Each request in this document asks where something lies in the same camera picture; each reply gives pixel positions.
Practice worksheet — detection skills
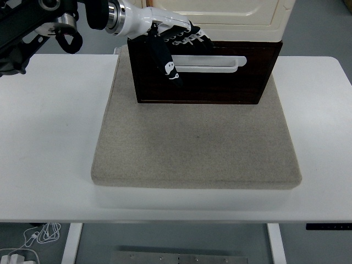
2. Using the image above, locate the grey metal plate with screws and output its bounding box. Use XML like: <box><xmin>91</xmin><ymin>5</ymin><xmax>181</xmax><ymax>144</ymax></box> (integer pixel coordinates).
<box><xmin>111</xmin><ymin>250</ymin><xmax>250</xmax><ymax>264</ymax></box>

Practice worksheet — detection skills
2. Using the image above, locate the dark brown wooden drawer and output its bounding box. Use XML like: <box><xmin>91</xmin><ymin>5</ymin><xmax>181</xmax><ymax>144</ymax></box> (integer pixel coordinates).
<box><xmin>134</xmin><ymin>41</ymin><xmax>277</xmax><ymax>103</ymax></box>

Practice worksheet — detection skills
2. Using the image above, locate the white table leg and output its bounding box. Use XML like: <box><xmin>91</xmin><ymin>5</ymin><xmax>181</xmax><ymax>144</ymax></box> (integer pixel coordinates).
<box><xmin>266</xmin><ymin>223</ymin><xmax>287</xmax><ymax>264</ymax></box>
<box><xmin>60</xmin><ymin>222</ymin><xmax>83</xmax><ymax>264</ymax></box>

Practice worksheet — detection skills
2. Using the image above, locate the beige fabric mat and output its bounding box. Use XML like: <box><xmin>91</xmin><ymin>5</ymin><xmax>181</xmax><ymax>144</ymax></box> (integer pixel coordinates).
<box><xmin>90</xmin><ymin>45</ymin><xmax>303</xmax><ymax>190</ymax></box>

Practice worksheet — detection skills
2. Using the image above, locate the white coiled cable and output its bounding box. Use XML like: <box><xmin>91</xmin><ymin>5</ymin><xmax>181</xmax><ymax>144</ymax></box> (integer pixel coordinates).
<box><xmin>23</xmin><ymin>222</ymin><xmax>62</xmax><ymax>248</ymax></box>

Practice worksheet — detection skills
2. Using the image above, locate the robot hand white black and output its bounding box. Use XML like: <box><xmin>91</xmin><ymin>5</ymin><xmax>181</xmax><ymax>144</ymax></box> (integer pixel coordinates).
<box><xmin>118</xmin><ymin>0</ymin><xmax>215</xmax><ymax>88</ymax></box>

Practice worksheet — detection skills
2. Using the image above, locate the dark brown wooden drawer case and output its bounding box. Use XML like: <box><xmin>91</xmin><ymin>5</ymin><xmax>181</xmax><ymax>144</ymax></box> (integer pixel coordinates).
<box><xmin>126</xmin><ymin>35</ymin><xmax>283</xmax><ymax>105</ymax></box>

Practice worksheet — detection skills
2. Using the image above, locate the black table control panel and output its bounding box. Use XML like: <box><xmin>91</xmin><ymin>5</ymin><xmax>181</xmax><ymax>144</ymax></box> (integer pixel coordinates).
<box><xmin>305</xmin><ymin>223</ymin><xmax>352</xmax><ymax>231</ymax></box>

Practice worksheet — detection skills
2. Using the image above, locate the white power adapter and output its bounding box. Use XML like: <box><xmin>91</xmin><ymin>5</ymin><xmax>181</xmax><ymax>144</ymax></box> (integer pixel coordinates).
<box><xmin>0</xmin><ymin>248</ymin><xmax>39</xmax><ymax>264</ymax></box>

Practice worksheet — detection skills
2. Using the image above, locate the white drawer handle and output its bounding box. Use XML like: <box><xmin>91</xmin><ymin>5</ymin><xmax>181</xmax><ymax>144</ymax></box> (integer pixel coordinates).
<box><xmin>170</xmin><ymin>54</ymin><xmax>248</xmax><ymax>73</ymax></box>

